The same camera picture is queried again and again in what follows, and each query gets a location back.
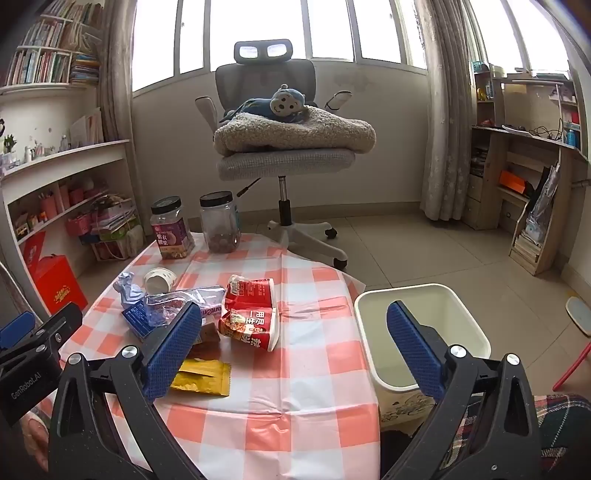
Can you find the red gift box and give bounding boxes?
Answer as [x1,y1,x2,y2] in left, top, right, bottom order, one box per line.
[21,231,88,317]

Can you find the yellow snack packet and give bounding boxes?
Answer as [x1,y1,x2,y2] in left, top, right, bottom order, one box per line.
[171,359,232,398]

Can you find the white plastic trash bin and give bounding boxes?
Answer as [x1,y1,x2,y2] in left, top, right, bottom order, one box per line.
[354,284,491,435]

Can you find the person's plaid trouser leg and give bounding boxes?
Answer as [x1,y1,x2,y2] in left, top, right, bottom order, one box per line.
[455,392,591,480]

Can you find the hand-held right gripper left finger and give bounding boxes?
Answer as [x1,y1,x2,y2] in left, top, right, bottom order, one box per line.
[48,300,208,480]

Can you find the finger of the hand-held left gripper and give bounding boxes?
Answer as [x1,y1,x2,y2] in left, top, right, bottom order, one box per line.
[32,302,84,357]
[0,311,37,350]

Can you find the clear plastic jar black lid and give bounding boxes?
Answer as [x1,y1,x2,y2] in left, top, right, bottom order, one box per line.
[199,191,242,254]

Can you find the red instant noodle package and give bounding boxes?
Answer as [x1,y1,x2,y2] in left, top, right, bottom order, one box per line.
[218,275,280,352]

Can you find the blue monkey plush toy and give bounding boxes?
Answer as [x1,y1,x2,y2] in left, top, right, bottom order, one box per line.
[219,84,309,124]

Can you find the orange white checked tablecloth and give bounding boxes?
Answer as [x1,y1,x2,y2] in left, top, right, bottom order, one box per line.
[28,232,384,480]

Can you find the wooden desk with shelves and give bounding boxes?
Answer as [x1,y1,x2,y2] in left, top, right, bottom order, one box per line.
[463,64,591,277]

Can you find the beige patterned curtain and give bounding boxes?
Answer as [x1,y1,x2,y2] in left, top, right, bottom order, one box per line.
[413,0,485,222]
[95,0,139,145]

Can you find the beige fleece blanket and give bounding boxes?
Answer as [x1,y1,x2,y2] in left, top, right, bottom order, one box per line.
[213,107,376,157]

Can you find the person's left hand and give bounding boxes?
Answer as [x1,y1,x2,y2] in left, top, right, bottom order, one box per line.
[21,411,51,472]

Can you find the orange box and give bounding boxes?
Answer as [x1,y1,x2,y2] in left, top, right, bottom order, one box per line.
[498,171,527,195]

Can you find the brown snack packet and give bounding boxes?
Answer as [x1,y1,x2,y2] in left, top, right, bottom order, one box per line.
[187,322,222,361]

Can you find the red plastic chair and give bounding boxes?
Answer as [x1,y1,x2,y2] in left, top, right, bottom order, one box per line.
[553,342,591,392]

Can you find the stack of books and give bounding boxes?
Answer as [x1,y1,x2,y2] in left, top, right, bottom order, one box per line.
[512,231,544,267]

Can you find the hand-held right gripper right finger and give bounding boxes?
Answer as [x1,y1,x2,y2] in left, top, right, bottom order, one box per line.
[385,300,542,480]

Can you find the labelled plastic jar black lid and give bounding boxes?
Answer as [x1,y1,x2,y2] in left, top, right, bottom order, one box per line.
[150,196,195,260]

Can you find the grey office chair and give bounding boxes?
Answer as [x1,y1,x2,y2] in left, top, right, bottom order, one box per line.
[194,41,377,271]

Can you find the silver foil bag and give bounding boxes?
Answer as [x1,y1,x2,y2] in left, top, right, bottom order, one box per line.
[526,164,562,241]

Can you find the pale bathroom scale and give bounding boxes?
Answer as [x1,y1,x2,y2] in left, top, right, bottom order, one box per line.
[566,296,591,336]

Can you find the white bookshelf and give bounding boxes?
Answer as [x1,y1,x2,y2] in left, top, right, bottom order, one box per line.
[0,0,139,298]

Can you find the white paper cup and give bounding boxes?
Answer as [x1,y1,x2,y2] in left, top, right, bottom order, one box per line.
[144,268,178,295]

